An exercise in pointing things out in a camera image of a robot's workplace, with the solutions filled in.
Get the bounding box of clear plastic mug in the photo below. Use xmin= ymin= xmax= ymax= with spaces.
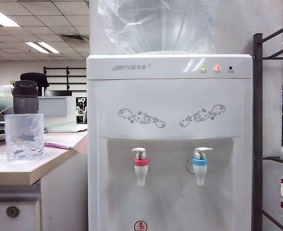
xmin=0 ymin=113 xmax=45 ymax=162

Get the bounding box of white water dispenser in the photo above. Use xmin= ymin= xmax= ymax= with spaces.
xmin=86 ymin=54 xmax=253 ymax=231

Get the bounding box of red hot water tap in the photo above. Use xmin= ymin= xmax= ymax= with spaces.
xmin=131 ymin=147 xmax=150 ymax=186

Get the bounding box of blue cold water tap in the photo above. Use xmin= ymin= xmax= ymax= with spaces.
xmin=192 ymin=147 xmax=214 ymax=186

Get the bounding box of white desk partition box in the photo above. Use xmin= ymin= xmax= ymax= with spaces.
xmin=38 ymin=90 xmax=77 ymax=132

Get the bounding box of clear plastic-wrapped water jug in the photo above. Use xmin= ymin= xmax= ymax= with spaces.
xmin=97 ymin=0 xmax=217 ymax=55

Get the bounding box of pink paper sheet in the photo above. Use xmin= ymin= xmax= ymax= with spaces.
xmin=44 ymin=141 xmax=77 ymax=150

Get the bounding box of ceiling air vent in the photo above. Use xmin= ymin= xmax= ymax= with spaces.
xmin=61 ymin=35 xmax=86 ymax=41

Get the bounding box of black office chair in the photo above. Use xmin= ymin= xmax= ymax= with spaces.
xmin=20 ymin=72 xmax=50 ymax=97

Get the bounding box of black metal rack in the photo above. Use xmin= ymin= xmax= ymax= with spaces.
xmin=253 ymin=14 xmax=283 ymax=231

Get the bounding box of grey bottle with black lid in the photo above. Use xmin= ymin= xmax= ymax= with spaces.
xmin=11 ymin=80 xmax=39 ymax=115

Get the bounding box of ceiling fluorescent light panel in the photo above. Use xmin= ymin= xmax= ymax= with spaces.
xmin=25 ymin=41 xmax=60 ymax=54
xmin=0 ymin=4 xmax=21 ymax=27

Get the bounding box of white drawer cabinet with lock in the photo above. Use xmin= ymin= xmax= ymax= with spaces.
xmin=0 ymin=181 xmax=42 ymax=231

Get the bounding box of black background shelf frame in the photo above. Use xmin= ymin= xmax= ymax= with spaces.
xmin=43 ymin=66 xmax=87 ymax=97

